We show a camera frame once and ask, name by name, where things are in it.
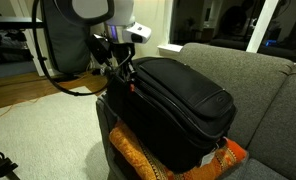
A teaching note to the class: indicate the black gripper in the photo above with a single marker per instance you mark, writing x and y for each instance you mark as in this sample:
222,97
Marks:
123,55

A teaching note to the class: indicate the black fabric wheeled suitcase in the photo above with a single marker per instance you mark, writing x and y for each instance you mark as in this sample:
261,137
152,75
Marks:
174,113

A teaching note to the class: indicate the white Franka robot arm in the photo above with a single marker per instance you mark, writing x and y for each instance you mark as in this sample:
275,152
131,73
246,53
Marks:
128,13

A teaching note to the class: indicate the red zipper pull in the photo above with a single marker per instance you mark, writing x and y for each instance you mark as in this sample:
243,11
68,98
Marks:
132,87

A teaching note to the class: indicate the grey padded panel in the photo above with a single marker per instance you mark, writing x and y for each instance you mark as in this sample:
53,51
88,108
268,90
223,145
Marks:
68,43

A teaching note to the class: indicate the orange patterned cloth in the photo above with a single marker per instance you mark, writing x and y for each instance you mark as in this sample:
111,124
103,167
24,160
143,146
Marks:
131,150

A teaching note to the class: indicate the white luggage tag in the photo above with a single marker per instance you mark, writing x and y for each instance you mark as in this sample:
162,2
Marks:
207,160

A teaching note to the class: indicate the black desk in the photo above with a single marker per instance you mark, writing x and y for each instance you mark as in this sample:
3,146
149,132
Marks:
11,22

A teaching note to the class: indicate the grey fabric sofa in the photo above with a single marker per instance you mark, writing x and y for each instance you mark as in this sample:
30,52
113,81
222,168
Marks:
254,86

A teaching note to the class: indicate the black tripod leg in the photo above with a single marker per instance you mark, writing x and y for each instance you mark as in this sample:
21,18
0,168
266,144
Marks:
3,166

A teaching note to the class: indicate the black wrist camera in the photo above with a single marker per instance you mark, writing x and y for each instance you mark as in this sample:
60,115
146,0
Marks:
99,48

